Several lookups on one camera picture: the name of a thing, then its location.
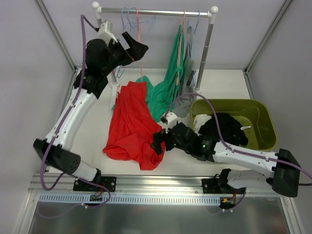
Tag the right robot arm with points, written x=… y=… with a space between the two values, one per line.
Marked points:
x=279 y=170

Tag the white tank top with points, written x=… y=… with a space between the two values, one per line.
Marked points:
x=199 y=121

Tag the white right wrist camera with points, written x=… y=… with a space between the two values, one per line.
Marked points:
x=168 y=121

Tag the white silver clothes rack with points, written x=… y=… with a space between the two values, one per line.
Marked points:
x=211 y=15

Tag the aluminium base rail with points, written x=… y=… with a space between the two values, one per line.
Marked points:
x=140 y=185

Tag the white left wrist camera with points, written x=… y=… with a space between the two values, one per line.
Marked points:
x=105 y=32

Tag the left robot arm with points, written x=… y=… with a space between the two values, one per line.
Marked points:
x=100 y=58

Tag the white slotted cable duct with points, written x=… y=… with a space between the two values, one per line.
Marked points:
x=200 y=200

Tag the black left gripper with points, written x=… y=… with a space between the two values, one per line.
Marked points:
x=126 y=51

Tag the black tank top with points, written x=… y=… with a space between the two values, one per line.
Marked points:
x=230 y=130

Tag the grey tank top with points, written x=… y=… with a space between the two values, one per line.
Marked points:
x=182 y=106

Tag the salmon wire hanger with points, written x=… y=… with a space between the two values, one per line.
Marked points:
x=179 y=49

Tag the light blue wire hanger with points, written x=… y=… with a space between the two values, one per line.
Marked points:
x=119 y=70

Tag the red tank top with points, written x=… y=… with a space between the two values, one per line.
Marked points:
x=132 y=128

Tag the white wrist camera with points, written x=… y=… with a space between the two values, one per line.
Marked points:
x=105 y=32
x=168 y=121

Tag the olive green plastic basket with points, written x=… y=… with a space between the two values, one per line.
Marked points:
x=261 y=134

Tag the green tank top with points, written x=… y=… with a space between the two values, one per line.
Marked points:
x=160 y=97

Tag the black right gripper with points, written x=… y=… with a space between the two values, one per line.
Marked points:
x=166 y=140

